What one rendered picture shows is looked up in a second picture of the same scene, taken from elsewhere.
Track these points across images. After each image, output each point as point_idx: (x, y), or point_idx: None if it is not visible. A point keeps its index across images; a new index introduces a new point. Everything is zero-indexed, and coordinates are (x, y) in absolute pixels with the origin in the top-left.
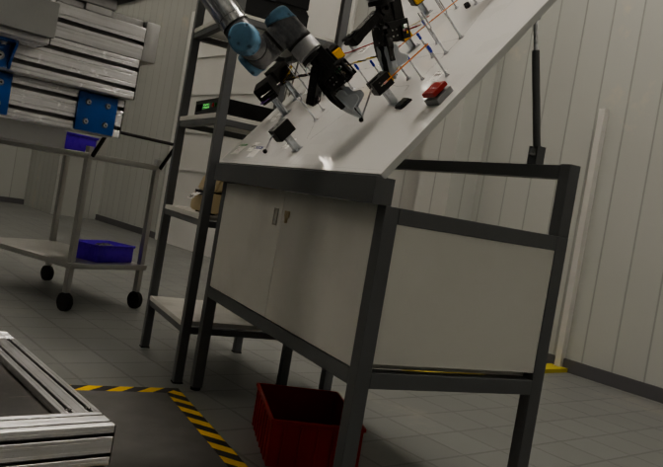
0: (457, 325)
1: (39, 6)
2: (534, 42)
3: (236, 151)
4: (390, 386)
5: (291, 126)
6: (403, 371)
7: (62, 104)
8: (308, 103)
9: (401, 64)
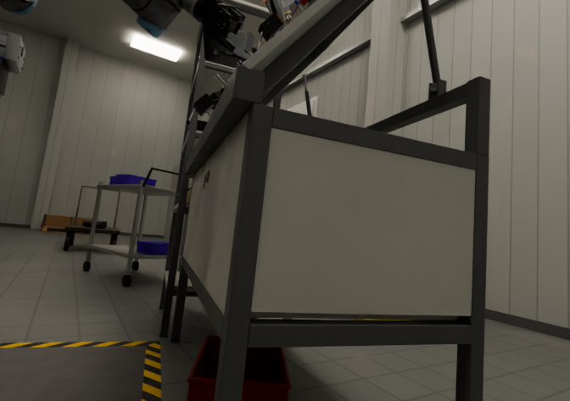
0: (367, 257)
1: None
2: None
3: None
4: (279, 342)
5: (210, 100)
6: (300, 320)
7: None
8: (206, 57)
9: (287, 3)
